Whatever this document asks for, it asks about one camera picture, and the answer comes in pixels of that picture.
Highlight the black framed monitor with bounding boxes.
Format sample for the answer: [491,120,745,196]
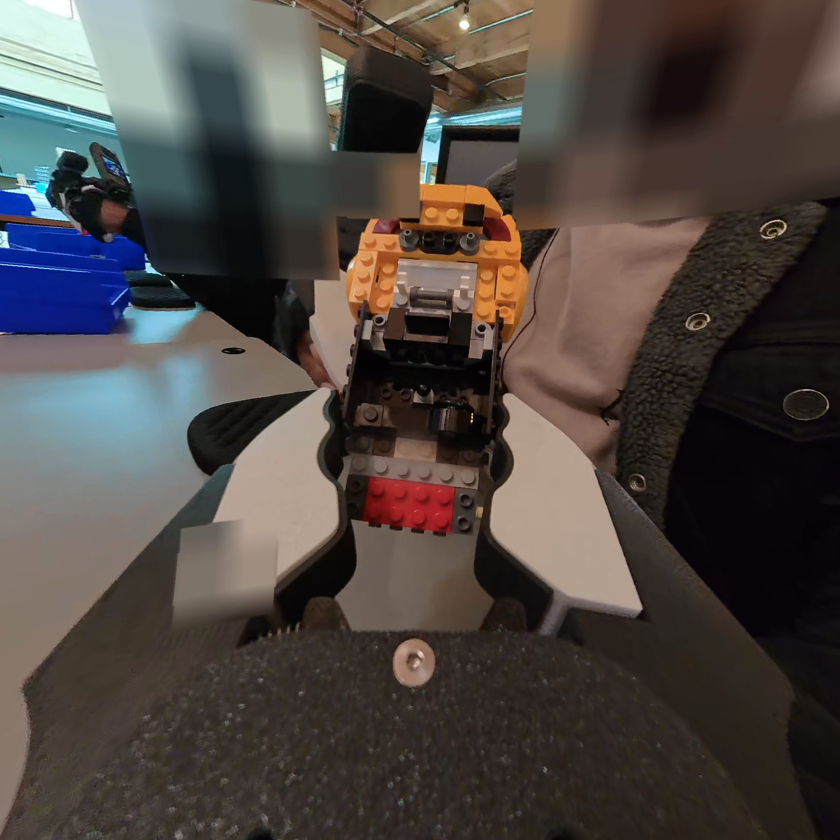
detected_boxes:
[435,125,522,188]

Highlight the person's right hand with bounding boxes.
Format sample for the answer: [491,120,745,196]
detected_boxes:
[295,325,343,396]

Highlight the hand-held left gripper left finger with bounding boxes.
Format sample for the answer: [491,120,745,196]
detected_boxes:
[212,387,361,608]

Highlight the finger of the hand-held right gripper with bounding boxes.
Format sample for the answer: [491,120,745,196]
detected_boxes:
[307,290,362,389]

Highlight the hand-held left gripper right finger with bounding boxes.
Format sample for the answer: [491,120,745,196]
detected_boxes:
[470,390,644,635]

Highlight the black chair headrest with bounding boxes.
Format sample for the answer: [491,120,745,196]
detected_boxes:
[336,46,435,156]

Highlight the black drawstring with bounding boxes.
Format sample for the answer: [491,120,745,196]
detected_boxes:
[520,226,626,426]

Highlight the orange and black lego car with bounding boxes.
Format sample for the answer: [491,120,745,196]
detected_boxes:
[341,184,530,539]

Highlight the person's dark denim jacket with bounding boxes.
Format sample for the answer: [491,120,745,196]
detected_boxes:
[663,210,840,840]

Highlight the person's dark sherpa jacket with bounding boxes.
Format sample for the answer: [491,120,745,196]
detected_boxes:
[486,161,840,536]

